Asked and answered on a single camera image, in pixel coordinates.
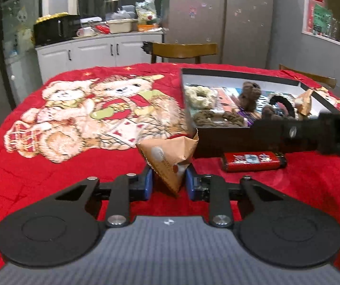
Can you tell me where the wooden chair near cabinet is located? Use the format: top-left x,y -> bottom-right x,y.
142,41 -> 218,64

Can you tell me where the white mug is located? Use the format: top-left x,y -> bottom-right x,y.
77,26 -> 97,37

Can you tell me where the wooden chair right side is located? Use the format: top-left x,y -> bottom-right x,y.
279,64 -> 337,89

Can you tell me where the beige plastic basin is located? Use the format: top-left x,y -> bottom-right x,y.
106,19 -> 138,34

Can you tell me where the black toaster oven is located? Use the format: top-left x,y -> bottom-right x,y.
33,12 -> 81,46

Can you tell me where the red teddy bear blanket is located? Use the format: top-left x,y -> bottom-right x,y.
0,63 -> 340,269

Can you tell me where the brown teddy bear toy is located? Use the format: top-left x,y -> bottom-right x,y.
238,81 -> 262,112

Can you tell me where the white kitchen cabinet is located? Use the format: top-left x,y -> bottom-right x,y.
36,31 -> 164,83

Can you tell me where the silver double door refrigerator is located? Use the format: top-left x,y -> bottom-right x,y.
161,0 -> 274,68

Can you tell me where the cream fuzzy scrunchie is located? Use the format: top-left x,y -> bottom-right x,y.
184,85 -> 218,109

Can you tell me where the black shallow cardboard box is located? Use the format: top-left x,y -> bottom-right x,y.
180,68 -> 338,158

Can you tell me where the brown knitted scrunchie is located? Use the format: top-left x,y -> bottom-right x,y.
193,110 -> 247,127

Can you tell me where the red patterned lighter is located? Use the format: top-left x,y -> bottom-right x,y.
221,151 -> 287,172

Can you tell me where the brown triangular snack packet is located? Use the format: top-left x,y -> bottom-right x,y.
136,133 -> 199,194
294,89 -> 313,117

